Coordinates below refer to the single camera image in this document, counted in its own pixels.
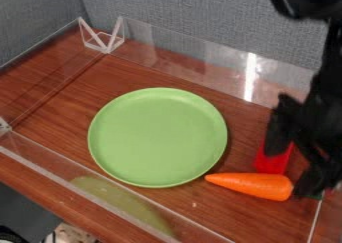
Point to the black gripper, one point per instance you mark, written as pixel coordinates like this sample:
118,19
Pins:
311,124

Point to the orange toy carrot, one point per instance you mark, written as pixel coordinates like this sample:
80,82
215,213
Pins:
267,186

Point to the clear acrylic corner bracket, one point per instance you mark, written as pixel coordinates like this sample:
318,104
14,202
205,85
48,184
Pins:
100,41

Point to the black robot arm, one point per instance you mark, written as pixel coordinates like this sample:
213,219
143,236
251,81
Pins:
326,11

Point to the green round plate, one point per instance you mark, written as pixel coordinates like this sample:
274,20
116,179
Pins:
158,137

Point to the clear acrylic barrier wall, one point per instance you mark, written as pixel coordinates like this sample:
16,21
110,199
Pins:
52,89

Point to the red plastic block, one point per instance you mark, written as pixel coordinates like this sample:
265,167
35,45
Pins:
273,164

